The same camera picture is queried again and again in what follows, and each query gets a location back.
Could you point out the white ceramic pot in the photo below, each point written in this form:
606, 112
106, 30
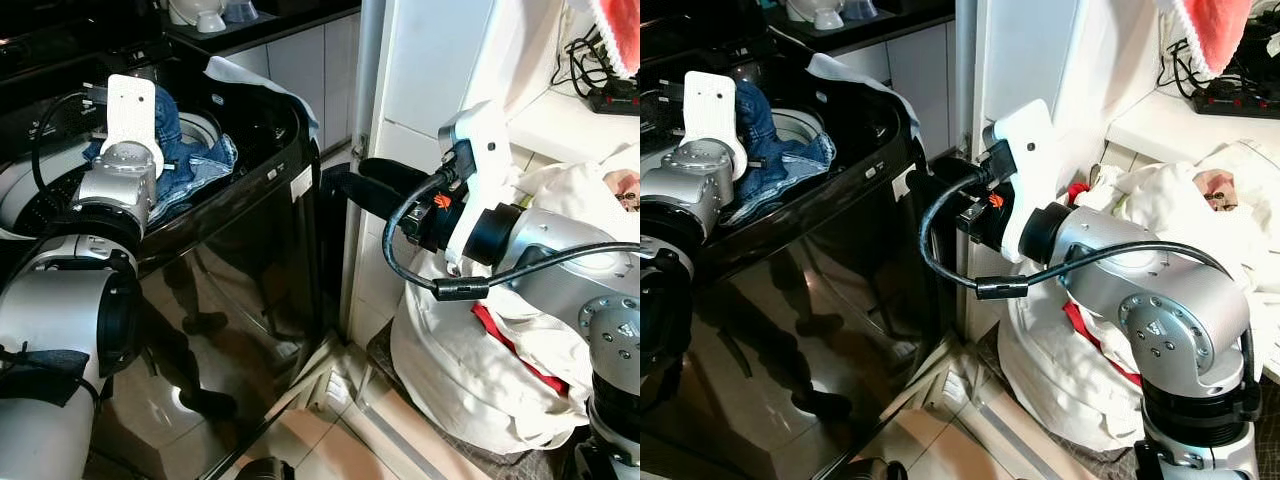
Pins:
818, 10
198, 12

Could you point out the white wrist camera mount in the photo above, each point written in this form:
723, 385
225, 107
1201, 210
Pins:
487, 165
1030, 160
131, 110
711, 105

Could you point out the blue denim jeans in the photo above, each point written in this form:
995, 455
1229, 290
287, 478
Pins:
190, 160
785, 165

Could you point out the black top-load washing machine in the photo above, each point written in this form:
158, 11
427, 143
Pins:
230, 270
850, 290

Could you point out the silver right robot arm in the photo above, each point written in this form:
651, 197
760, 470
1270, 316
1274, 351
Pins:
575, 260
1150, 290

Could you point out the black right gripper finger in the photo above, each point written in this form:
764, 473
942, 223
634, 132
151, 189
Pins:
962, 170
930, 190
395, 172
362, 195

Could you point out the black power strip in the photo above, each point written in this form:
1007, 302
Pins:
615, 100
1240, 102

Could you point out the white shelf board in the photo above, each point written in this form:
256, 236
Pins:
1160, 125
560, 125

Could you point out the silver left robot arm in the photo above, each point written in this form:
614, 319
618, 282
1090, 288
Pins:
55, 300
675, 190

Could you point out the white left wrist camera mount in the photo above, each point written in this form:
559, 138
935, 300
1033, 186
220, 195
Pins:
131, 110
711, 105

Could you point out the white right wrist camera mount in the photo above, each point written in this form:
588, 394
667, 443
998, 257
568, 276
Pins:
487, 165
1030, 160

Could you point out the black robot foot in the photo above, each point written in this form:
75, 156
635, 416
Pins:
265, 470
872, 470

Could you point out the white cloth on washer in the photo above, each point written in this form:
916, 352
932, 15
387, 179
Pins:
262, 85
860, 80

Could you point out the blue translucent bowl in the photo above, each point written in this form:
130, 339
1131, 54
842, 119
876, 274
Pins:
860, 8
240, 9

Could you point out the white kitchen cabinet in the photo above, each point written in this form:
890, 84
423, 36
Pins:
920, 60
310, 70

